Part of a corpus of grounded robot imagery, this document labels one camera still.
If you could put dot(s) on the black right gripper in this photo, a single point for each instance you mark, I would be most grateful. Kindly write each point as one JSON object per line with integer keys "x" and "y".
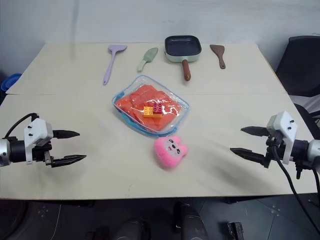
{"x": 273, "y": 147}

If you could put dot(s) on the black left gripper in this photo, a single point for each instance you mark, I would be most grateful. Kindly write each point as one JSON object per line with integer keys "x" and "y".
{"x": 43, "y": 153}

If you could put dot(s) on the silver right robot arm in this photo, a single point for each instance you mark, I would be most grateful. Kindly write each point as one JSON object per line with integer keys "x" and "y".
{"x": 306, "y": 150}

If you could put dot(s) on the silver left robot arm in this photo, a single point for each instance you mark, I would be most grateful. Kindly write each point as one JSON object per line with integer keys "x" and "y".
{"x": 8, "y": 151}

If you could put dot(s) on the clear pouch with orange cloth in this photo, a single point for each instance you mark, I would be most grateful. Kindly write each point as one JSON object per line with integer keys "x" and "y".
{"x": 150, "y": 106}

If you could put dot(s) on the pink plush bunny toy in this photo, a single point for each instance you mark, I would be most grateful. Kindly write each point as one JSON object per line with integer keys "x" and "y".
{"x": 170, "y": 152}

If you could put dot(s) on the blue stacked bowls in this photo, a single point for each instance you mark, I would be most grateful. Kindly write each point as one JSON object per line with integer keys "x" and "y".
{"x": 10, "y": 82}

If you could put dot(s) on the black office chair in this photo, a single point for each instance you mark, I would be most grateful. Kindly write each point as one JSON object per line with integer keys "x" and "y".
{"x": 302, "y": 72}

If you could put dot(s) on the yellow toy building block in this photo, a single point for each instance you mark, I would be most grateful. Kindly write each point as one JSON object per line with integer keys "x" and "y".
{"x": 148, "y": 111}

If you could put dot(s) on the brown wooden spatula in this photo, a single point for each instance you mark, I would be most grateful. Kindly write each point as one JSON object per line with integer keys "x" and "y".
{"x": 218, "y": 53}

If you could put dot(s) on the red toy building block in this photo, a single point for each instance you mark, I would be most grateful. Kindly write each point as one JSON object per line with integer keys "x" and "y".
{"x": 157, "y": 109}

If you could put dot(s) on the dark rounded robot leg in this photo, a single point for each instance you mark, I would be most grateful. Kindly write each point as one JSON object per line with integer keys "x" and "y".
{"x": 191, "y": 221}

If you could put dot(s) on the purple silicone spatula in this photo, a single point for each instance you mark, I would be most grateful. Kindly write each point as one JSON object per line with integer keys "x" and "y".
{"x": 113, "y": 60}

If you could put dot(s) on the green square frying pan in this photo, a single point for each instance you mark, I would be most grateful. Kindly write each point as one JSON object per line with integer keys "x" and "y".
{"x": 182, "y": 50}

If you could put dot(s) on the green rice scoop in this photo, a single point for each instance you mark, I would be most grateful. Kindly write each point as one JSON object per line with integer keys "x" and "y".
{"x": 147, "y": 58}

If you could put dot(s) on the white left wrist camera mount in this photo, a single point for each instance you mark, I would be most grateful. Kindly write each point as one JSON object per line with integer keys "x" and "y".
{"x": 37, "y": 132}

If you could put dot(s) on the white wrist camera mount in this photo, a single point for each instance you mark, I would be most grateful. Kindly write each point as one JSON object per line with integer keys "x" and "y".
{"x": 283, "y": 131}
{"x": 37, "y": 132}

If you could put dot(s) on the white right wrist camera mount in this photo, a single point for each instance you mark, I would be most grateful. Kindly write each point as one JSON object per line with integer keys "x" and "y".
{"x": 283, "y": 131}

